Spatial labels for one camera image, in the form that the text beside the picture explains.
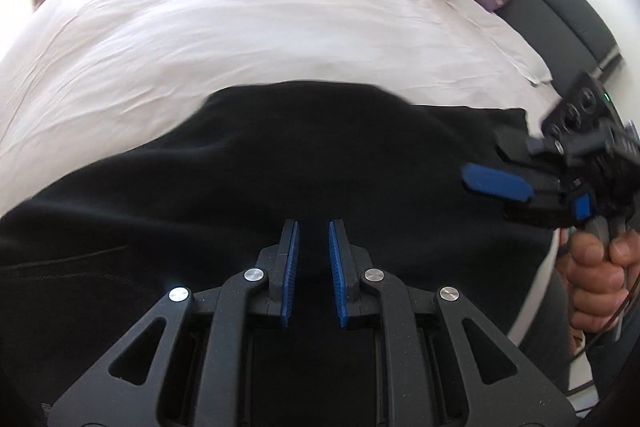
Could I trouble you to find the person's right hand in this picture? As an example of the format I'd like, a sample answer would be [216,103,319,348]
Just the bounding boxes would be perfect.
[564,227,640,336]

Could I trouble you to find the white flat cloth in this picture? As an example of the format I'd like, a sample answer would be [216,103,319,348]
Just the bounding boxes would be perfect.
[450,0,553,86]

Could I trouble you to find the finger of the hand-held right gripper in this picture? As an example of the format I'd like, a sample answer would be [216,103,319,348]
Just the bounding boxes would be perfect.
[494,129,563,164]
[460,163,571,228]

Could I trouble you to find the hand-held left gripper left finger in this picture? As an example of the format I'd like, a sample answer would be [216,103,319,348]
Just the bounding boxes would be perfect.
[47,219,300,427]

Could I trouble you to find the bed with white sheet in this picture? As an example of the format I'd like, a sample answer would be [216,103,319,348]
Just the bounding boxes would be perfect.
[0,0,556,358]

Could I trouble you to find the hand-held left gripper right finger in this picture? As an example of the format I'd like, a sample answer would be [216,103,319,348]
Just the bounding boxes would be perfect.
[328,219,581,427]

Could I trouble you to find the black pants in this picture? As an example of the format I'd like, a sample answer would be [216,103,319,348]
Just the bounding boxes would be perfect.
[0,79,556,427]

